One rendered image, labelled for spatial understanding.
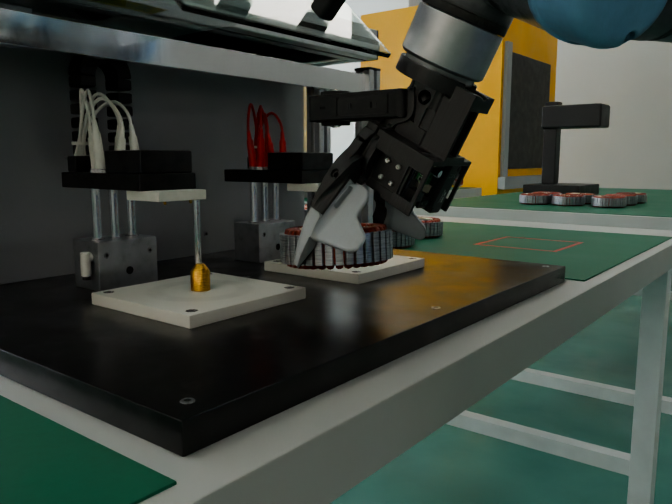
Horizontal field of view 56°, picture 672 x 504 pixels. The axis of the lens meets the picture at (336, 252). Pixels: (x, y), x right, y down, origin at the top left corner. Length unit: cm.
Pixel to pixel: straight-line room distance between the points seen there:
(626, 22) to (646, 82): 544
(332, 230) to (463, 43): 19
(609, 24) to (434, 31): 15
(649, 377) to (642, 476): 24
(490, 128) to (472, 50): 373
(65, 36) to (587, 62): 556
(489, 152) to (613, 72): 199
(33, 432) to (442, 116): 38
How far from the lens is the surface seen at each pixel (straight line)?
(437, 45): 53
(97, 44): 70
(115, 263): 73
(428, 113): 55
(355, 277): 72
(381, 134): 55
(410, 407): 48
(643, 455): 171
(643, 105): 588
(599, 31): 44
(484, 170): 427
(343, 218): 55
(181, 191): 65
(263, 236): 87
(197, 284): 64
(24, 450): 41
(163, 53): 74
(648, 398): 166
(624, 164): 589
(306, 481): 40
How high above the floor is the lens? 91
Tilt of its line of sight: 8 degrees down
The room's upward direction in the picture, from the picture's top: straight up
